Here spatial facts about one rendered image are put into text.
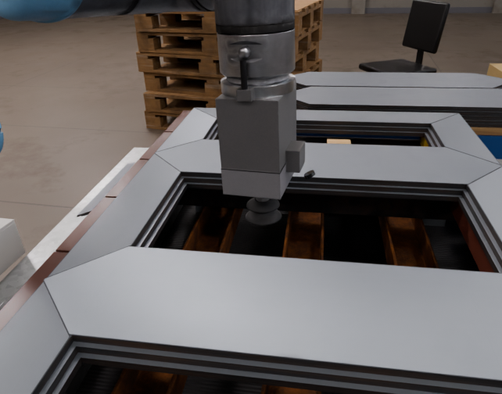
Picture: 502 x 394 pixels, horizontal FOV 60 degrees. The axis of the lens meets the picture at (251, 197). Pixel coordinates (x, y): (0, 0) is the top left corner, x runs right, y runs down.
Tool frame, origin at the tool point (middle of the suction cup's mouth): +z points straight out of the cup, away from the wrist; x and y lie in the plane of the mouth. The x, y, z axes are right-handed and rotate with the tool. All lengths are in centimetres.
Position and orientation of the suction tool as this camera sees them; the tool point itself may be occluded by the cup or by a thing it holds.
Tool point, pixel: (263, 216)
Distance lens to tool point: 50.9
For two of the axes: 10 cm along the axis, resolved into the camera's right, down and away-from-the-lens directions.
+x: -9.6, -0.9, 2.8
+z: 0.5, 8.8, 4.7
